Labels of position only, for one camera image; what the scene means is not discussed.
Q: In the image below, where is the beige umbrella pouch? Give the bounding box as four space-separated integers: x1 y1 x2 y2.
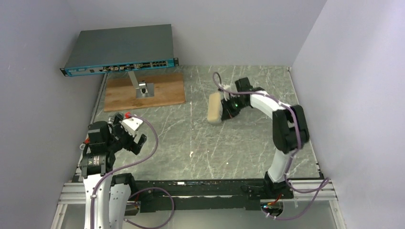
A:
207 92 223 124

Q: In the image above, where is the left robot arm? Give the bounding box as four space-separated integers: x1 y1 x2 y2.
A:
80 118 147 229

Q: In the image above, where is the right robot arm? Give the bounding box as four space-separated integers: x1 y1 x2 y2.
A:
217 77 310 193

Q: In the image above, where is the wooden board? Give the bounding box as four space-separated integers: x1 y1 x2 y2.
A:
104 73 186 112

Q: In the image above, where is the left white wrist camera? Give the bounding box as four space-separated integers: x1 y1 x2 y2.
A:
121 117 143 137

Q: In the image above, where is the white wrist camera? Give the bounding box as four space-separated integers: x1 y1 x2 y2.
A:
218 84 231 96
121 117 143 137

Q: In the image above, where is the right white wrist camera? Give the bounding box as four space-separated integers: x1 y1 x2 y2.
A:
218 84 231 96

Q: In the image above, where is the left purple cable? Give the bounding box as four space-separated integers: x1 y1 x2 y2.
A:
89 115 175 229

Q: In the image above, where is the purple cable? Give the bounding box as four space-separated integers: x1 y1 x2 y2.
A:
89 115 175 229
212 72 331 221

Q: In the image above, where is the red handled adjustable wrench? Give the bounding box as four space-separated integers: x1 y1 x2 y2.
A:
79 137 90 150

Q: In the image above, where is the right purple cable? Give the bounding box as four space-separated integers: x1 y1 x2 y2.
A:
212 72 331 221

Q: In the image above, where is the metal stand bracket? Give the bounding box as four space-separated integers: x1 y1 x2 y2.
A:
128 71 155 98

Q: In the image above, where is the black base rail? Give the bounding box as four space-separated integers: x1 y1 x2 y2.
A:
111 178 294 213

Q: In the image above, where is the grey network switch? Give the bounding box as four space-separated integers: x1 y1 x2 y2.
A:
60 24 179 77

